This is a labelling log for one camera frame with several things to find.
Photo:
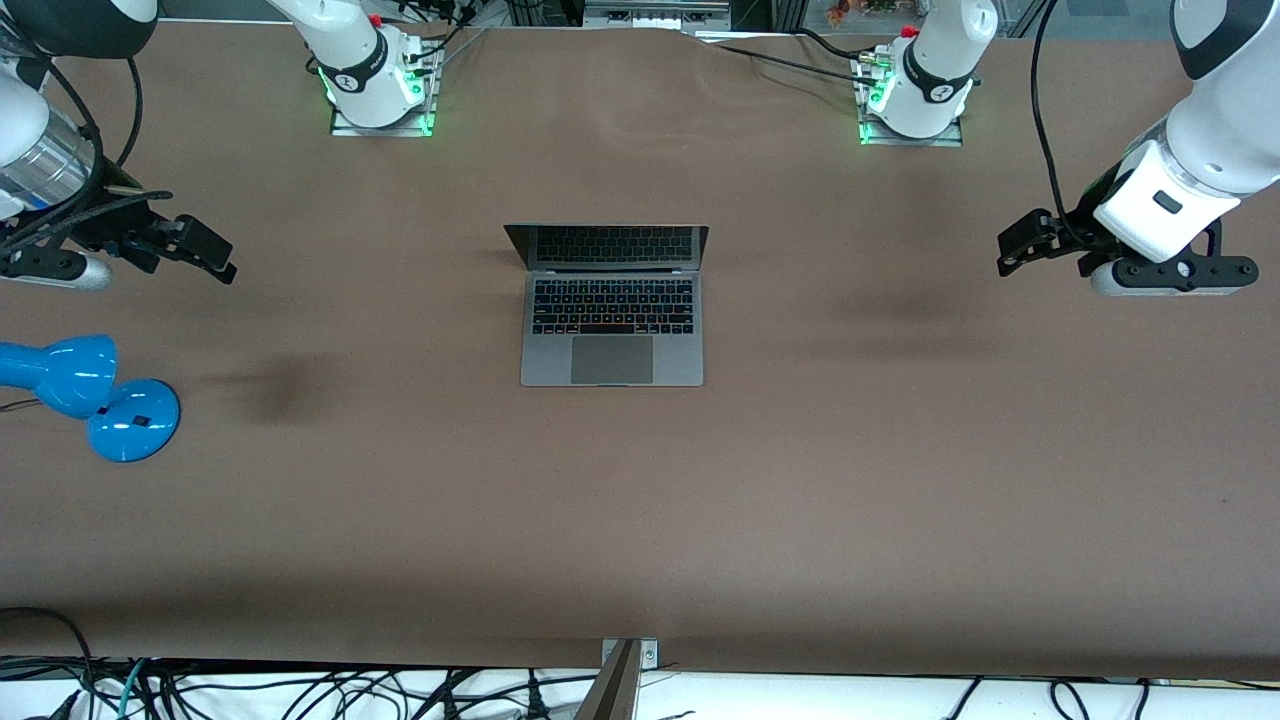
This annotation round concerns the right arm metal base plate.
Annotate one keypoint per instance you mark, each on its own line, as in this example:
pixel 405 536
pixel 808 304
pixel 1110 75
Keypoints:
pixel 380 131

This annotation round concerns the small metal bracket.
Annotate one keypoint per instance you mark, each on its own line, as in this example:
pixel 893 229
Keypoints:
pixel 650 655

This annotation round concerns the aluminium frame post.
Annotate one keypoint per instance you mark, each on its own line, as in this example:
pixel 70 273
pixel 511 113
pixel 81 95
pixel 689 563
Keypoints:
pixel 790 12

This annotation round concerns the colourful small object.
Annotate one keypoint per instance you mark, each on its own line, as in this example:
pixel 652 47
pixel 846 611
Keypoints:
pixel 845 10

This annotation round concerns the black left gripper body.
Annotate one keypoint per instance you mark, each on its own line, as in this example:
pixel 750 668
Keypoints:
pixel 1082 228

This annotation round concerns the grey laptop computer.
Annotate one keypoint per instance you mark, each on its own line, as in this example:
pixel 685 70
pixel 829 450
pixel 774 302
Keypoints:
pixel 610 360

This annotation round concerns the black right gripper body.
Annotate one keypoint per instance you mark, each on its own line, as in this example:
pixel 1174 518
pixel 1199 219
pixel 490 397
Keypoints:
pixel 122 229

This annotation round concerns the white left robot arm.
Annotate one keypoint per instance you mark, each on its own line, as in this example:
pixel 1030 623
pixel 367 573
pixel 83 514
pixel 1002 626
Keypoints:
pixel 1210 140

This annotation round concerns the brown table cover mat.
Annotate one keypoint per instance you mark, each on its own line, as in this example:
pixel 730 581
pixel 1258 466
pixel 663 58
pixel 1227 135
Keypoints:
pixel 640 520

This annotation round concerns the blue desk lamp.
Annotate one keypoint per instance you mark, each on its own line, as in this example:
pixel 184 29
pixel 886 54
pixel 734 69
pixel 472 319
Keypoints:
pixel 130 420

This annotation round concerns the grey metal beam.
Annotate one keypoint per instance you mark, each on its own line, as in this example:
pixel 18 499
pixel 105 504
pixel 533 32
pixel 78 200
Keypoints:
pixel 612 695

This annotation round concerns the grey electronics box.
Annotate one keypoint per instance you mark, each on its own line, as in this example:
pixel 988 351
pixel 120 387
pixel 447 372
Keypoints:
pixel 655 15

